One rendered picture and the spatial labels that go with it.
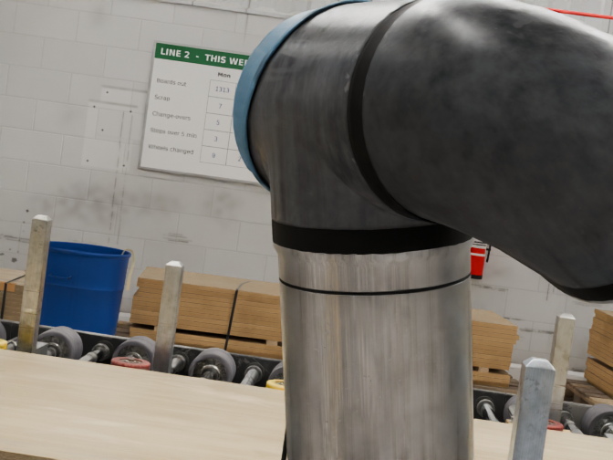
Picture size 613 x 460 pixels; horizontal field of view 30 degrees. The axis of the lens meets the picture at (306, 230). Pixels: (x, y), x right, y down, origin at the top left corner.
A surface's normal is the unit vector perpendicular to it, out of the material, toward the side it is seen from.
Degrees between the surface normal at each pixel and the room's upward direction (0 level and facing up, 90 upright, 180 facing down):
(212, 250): 90
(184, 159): 90
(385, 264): 124
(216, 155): 90
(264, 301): 90
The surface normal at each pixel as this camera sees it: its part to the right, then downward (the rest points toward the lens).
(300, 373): -0.80, 0.13
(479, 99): -0.34, -0.14
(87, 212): 0.04, 0.06
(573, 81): 0.03, -0.39
